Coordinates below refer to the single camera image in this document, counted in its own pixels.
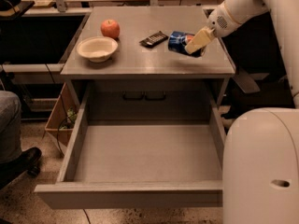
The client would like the red apple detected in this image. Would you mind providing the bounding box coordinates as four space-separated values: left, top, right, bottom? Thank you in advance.
100 20 121 39

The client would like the black office chair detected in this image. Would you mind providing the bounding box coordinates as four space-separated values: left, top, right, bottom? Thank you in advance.
222 13 294 119

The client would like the grey open top drawer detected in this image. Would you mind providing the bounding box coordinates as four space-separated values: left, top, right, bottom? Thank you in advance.
34 81 228 210

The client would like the cardboard box with items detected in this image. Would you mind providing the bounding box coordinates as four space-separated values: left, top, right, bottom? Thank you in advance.
45 84 78 147

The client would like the white paper bowl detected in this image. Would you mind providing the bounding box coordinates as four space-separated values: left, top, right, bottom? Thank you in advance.
77 36 118 63

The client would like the dark snack bar wrapper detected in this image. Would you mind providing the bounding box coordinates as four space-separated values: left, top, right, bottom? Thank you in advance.
139 31 168 48

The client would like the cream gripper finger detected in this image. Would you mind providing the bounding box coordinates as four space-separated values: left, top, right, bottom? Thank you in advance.
185 26 215 54

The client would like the grey drawer cabinet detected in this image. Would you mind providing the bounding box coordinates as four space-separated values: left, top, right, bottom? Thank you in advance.
62 7 235 125

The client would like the black shoe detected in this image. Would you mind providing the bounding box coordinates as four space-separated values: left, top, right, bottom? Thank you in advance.
0 147 42 189

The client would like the person leg in jeans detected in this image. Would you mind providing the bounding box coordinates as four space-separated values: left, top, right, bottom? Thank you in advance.
0 91 21 164

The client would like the black drawer handle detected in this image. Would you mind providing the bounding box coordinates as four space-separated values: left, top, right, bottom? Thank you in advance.
122 91 144 101
145 91 166 101

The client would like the blue pepsi can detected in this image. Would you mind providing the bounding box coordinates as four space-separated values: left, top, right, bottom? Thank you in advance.
168 31 206 58

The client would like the black left drawer handle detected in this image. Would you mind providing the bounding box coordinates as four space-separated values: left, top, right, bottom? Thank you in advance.
122 91 144 101

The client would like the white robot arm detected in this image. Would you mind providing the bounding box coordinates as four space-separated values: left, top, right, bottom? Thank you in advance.
186 0 299 224

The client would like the black right drawer handle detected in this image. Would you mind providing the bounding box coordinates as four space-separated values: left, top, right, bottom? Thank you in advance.
145 91 166 101

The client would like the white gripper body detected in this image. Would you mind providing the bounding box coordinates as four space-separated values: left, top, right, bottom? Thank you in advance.
207 2 241 37

